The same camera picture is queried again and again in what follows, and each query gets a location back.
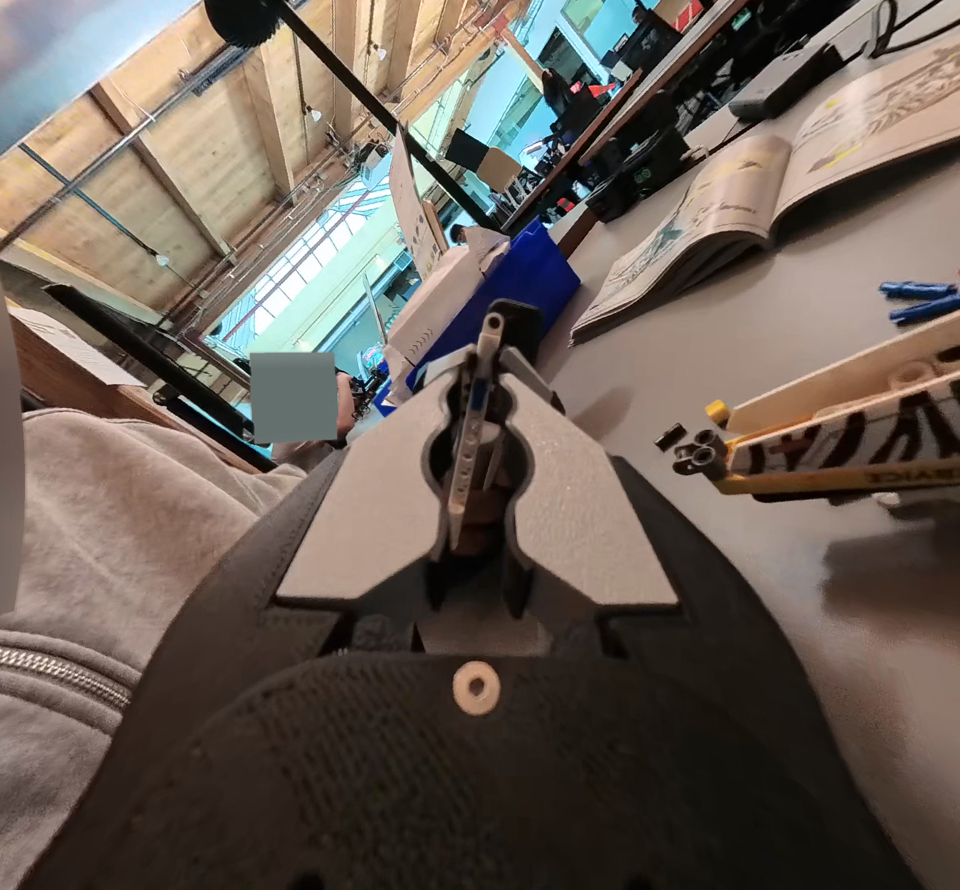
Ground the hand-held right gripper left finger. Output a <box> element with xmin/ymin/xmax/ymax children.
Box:
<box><xmin>274</xmin><ymin>361</ymin><xmax>472</xmax><ymax>617</ymax></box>

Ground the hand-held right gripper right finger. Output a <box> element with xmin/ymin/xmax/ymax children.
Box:
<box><xmin>487</xmin><ymin>368</ymin><xmax>682</xmax><ymax>619</ymax></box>

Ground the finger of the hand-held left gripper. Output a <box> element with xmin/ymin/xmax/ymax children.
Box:
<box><xmin>480</xmin><ymin>299</ymin><xmax>565</xmax><ymax>417</ymax></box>

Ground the white lego beam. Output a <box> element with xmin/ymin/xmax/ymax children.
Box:
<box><xmin>446</xmin><ymin>312</ymin><xmax>507</xmax><ymax>553</ymax></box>

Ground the zebra striped lego model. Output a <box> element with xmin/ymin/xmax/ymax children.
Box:
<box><xmin>672</xmin><ymin>338</ymin><xmax>960</xmax><ymax>508</ymax></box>

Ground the blue storage bin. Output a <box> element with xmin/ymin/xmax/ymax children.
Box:
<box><xmin>405</xmin><ymin>217</ymin><xmax>583</xmax><ymax>412</ymax></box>

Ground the white cardboard box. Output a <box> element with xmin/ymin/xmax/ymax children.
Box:
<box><xmin>386</xmin><ymin>228</ymin><xmax>513</xmax><ymax>381</ymax></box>

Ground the white printed sheet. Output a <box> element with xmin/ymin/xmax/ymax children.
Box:
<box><xmin>388</xmin><ymin>123</ymin><xmax>451</xmax><ymax>279</ymax></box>

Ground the open instruction booklet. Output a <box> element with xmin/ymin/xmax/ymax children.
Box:
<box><xmin>568</xmin><ymin>26</ymin><xmax>960</xmax><ymax>348</ymax></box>

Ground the black power brick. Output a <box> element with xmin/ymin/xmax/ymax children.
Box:
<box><xmin>727</xmin><ymin>44</ymin><xmax>850</xmax><ymax>120</ymax></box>

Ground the wooden desk black frame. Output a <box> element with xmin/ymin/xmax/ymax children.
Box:
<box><xmin>0</xmin><ymin>282</ymin><xmax>282</xmax><ymax>474</ymax></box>

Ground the black cable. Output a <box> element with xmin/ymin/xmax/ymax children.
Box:
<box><xmin>843</xmin><ymin>0</ymin><xmax>960</xmax><ymax>64</ymax></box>

